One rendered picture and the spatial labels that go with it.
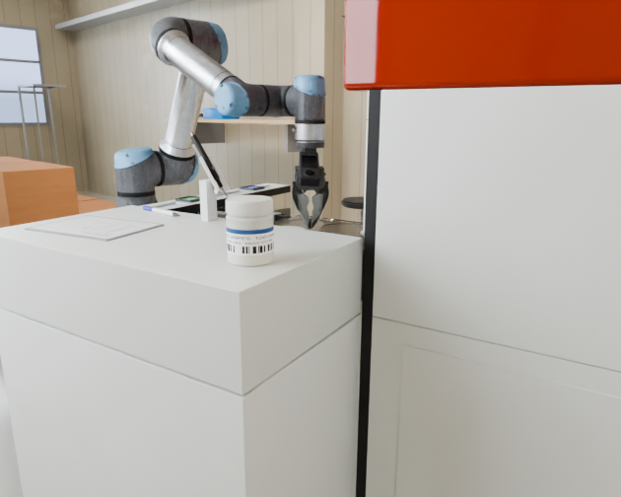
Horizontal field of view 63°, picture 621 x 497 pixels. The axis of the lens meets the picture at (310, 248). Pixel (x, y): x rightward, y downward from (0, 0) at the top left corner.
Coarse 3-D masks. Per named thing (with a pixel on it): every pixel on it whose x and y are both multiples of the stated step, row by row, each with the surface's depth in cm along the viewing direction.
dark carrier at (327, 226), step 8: (280, 224) 134; (288, 224) 134; (296, 224) 135; (304, 224) 135; (320, 224) 135; (328, 224) 135; (336, 224) 135; (344, 224) 135; (352, 224) 135; (360, 224) 135; (328, 232) 126; (336, 232) 126; (344, 232) 126; (352, 232) 126; (360, 232) 126
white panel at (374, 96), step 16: (368, 96) 86; (368, 112) 86; (368, 128) 87; (368, 144) 87; (368, 160) 88; (368, 176) 89; (368, 192) 89; (368, 208) 90; (368, 224) 91; (368, 240) 91; (368, 256) 92; (368, 272) 93; (368, 288) 93; (368, 304) 94
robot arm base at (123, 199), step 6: (120, 192) 159; (144, 192) 159; (150, 192) 161; (120, 198) 160; (126, 198) 158; (132, 198) 158; (138, 198) 159; (144, 198) 160; (150, 198) 161; (156, 198) 166; (120, 204) 159; (126, 204) 159; (132, 204) 158; (138, 204) 159; (144, 204) 160
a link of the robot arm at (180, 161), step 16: (192, 32) 140; (208, 32) 143; (224, 32) 148; (208, 48) 144; (224, 48) 148; (176, 96) 154; (192, 96) 153; (176, 112) 157; (192, 112) 157; (176, 128) 159; (192, 128) 161; (160, 144) 164; (176, 144) 162; (176, 160) 164; (192, 160) 169; (176, 176) 167; (192, 176) 171
